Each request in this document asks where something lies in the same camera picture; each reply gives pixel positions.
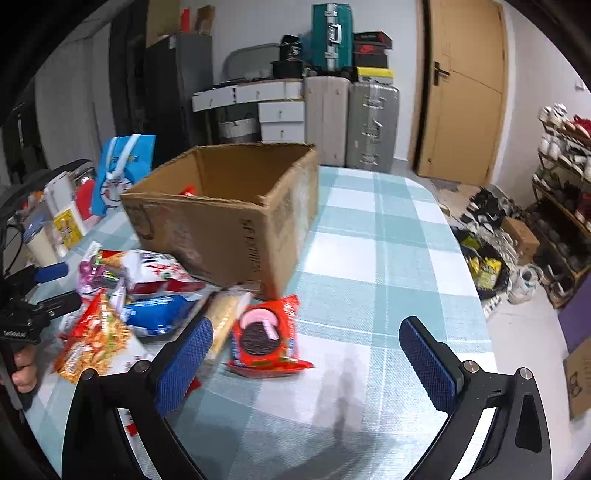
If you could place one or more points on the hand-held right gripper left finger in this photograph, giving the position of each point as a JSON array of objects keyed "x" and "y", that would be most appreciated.
[{"x": 184, "y": 364}]

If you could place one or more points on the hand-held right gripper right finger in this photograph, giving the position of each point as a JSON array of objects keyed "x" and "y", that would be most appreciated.
[{"x": 429, "y": 364}]

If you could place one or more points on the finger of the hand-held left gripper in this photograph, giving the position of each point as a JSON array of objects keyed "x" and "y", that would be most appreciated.
[
  {"x": 57, "y": 305},
  {"x": 51, "y": 272}
]

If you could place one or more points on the purple snack packet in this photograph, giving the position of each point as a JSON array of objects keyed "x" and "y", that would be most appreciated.
[{"x": 92, "y": 277}]

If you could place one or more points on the orange snack packet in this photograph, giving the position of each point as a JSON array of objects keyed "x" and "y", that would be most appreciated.
[{"x": 97, "y": 337}]

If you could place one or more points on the blue snack packet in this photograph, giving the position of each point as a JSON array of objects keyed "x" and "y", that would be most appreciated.
[{"x": 157, "y": 314}]

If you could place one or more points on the tan wafer packet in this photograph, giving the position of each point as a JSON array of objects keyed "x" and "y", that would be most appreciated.
[{"x": 226, "y": 314}]

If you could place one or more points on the red cookie packet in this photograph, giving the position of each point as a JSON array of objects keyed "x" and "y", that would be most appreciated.
[{"x": 263, "y": 337}]

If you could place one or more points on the white and red snack packet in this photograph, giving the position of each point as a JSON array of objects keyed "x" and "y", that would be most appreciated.
[{"x": 157, "y": 272}]

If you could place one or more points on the brown cardboard box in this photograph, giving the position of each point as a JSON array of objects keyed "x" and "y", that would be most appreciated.
[{"x": 207, "y": 240}]

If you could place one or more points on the small red packet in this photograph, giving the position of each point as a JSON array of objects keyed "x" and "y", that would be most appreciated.
[{"x": 188, "y": 189}]

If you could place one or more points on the person's left hand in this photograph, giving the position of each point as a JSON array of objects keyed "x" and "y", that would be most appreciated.
[{"x": 25, "y": 371}]

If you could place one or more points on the white jar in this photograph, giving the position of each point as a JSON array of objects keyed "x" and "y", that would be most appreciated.
[{"x": 41, "y": 247}]

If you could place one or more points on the yellow label box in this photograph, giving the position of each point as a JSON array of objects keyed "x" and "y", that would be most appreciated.
[{"x": 69, "y": 230}]

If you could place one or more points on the white box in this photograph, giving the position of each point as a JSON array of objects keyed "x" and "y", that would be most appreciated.
[{"x": 60, "y": 194}]

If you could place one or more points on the red container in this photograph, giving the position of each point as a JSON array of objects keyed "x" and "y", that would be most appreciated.
[{"x": 87, "y": 201}]

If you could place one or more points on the blue cartoon bag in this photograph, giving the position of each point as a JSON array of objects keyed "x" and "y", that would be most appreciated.
[{"x": 138, "y": 161}]

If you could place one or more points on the printed cardboard box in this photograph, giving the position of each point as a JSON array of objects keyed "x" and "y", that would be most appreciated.
[{"x": 579, "y": 383}]

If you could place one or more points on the purple bag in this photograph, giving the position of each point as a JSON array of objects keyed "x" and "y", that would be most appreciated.
[{"x": 577, "y": 318}]

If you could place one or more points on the small cardboard box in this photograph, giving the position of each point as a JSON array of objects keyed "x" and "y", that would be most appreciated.
[{"x": 521, "y": 237}]

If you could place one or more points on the pile of dark shoes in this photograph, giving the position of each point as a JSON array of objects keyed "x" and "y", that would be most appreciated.
[{"x": 485, "y": 217}]

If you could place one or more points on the wooden shoe rack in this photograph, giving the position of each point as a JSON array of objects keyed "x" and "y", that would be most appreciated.
[{"x": 551, "y": 196}]

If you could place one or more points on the dark grey wardrobe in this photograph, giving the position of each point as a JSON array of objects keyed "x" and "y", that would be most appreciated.
[{"x": 175, "y": 101}]

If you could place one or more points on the silver suitcase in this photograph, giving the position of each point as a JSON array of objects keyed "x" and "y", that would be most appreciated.
[{"x": 369, "y": 124}]

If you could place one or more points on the wooden door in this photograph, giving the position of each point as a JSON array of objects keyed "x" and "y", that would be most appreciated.
[{"x": 461, "y": 115}]

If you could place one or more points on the white drawer cabinet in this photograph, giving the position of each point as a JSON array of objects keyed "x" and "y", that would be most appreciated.
[{"x": 281, "y": 120}]

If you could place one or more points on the beige suitcase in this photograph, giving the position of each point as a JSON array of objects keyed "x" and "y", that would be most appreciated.
[{"x": 328, "y": 120}]

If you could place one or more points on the rows of assorted shoes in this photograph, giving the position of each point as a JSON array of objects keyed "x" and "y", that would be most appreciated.
[{"x": 565, "y": 134}]

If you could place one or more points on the grey rounded panel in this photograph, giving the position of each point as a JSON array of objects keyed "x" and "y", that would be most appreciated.
[{"x": 249, "y": 62}]

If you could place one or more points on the yellow shoe box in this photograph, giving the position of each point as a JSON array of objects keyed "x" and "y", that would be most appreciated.
[{"x": 375, "y": 74}]

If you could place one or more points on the black storage box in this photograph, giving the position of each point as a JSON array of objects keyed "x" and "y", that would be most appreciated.
[{"x": 287, "y": 69}]

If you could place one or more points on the red shoe box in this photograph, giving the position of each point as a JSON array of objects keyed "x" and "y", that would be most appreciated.
[{"x": 369, "y": 56}]

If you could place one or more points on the black bag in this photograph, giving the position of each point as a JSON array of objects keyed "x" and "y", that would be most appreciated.
[{"x": 292, "y": 48}]

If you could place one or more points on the black shoe box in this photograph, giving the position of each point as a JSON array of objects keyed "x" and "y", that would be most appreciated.
[{"x": 371, "y": 37}]

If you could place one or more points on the teal suitcase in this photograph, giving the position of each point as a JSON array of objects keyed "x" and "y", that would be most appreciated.
[{"x": 323, "y": 41}]

